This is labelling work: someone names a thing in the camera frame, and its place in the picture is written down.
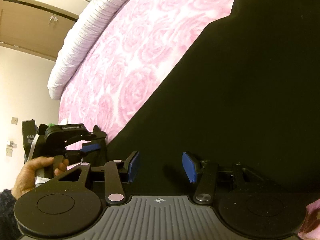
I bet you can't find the black garment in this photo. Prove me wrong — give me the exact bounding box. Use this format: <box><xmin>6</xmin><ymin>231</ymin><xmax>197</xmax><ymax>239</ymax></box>
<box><xmin>82</xmin><ymin>0</ymin><xmax>320</xmax><ymax>205</ymax></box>

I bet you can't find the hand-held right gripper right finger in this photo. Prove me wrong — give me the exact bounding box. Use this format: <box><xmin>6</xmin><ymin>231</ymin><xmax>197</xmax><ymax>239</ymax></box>
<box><xmin>182</xmin><ymin>152</ymin><xmax>263</xmax><ymax>204</ymax></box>

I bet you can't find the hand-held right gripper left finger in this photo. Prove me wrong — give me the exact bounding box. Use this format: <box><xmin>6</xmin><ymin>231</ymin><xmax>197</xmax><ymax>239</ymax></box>
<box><xmin>52</xmin><ymin>151</ymin><xmax>140</xmax><ymax>204</ymax></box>

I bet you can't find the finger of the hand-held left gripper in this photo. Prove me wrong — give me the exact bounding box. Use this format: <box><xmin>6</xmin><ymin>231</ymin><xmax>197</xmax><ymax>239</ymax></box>
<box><xmin>65</xmin><ymin>142</ymin><xmax>102</xmax><ymax>161</ymax></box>
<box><xmin>84</xmin><ymin>124</ymin><xmax>107</xmax><ymax>143</ymax></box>

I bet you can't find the person's left hand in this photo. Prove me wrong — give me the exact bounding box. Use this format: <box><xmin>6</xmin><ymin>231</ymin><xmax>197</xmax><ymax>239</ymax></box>
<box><xmin>12</xmin><ymin>157</ymin><xmax>69</xmax><ymax>200</ymax></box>

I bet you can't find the pink floral blanket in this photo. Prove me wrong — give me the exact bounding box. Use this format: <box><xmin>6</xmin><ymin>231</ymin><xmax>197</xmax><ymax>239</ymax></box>
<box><xmin>58</xmin><ymin>0</ymin><xmax>320</xmax><ymax>240</ymax></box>

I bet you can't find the person's left forearm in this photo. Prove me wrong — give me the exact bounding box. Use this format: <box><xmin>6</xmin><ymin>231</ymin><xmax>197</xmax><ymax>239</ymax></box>
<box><xmin>0</xmin><ymin>189</ymin><xmax>20</xmax><ymax>240</ymax></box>

